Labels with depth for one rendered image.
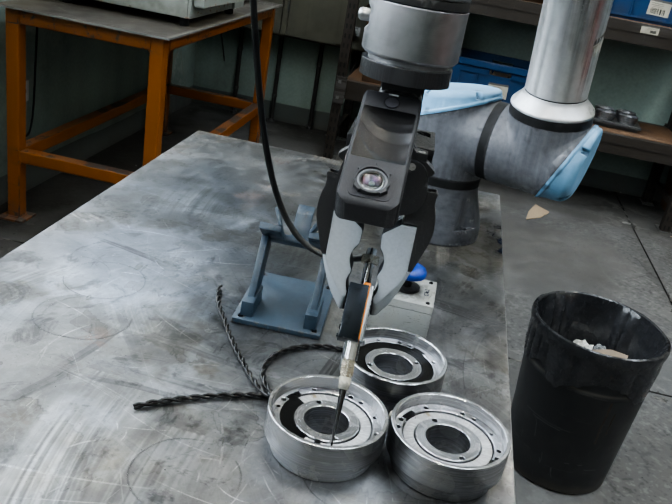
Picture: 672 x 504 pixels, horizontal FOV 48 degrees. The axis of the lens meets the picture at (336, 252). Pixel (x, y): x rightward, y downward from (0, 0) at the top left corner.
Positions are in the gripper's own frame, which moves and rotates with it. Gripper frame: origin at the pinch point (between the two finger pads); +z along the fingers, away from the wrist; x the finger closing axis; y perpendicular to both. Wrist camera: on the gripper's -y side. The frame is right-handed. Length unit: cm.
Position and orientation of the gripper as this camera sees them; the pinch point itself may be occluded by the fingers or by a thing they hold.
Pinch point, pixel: (358, 301)
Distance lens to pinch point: 64.3
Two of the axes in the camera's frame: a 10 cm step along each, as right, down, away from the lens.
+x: -9.8, -2.0, 0.6
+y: 1.3, -3.8, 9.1
